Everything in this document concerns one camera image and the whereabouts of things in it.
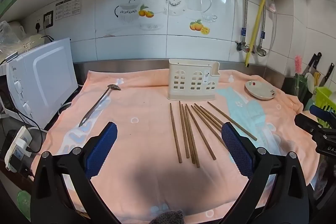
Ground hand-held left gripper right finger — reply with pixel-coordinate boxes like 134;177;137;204
218;122;310;224

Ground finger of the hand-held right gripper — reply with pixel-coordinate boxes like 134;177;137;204
309;105;336;125
294;113;336;139

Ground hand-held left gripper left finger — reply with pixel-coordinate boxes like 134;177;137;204
31;122;121;224

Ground cream plastic utensil holder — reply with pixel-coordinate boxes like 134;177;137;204
167;59;220;101

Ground green plastic basket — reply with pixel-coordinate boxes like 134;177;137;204
314;86;336;125

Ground green glass jar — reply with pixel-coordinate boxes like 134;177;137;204
292;74;310;107

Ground long metal spoon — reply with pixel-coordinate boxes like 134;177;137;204
78;84;122;128

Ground peach printed towel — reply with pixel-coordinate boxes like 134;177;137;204
31;68;321;224

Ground pink bottle brush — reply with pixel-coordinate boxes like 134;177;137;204
294;55;304;78

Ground small cherry print plate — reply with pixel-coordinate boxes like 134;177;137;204
245;80;277;101

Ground white power strip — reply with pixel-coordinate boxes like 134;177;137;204
5;126;33;172

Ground white microwave oven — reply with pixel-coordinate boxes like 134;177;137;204
5;38;79;130

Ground clear plastic bag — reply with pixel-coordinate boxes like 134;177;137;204
0;21;27;56

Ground black handled kitchen knife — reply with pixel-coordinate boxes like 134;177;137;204
321;63;335;86
303;52;322;75

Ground thin white hose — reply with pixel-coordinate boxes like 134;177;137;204
266;0;278;52

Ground yellow gas hose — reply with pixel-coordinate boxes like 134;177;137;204
245;0;269;67

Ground black wall switch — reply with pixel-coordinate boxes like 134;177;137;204
43;11;54;29

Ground wall notice stickers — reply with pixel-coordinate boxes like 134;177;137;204
55;0;82;20

